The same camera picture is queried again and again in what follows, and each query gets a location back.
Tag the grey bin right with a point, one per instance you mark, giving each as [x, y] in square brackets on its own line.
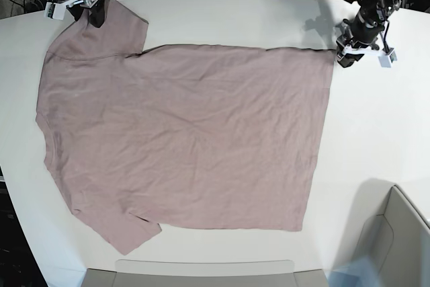
[398, 240]

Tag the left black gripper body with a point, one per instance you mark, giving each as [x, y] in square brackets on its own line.
[355, 35]

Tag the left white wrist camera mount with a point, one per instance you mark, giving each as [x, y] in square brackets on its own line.
[380, 48]

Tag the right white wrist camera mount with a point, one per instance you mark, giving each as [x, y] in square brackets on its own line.
[57, 10]

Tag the blue blurred object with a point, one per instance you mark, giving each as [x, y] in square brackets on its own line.
[361, 272]

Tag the mauve pink T-shirt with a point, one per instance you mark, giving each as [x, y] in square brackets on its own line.
[193, 136]

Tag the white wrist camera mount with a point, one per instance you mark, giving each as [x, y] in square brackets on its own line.
[380, 48]
[57, 10]

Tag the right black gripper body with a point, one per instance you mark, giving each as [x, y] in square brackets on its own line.
[97, 13]

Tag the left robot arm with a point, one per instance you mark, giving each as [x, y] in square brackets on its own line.
[376, 12]

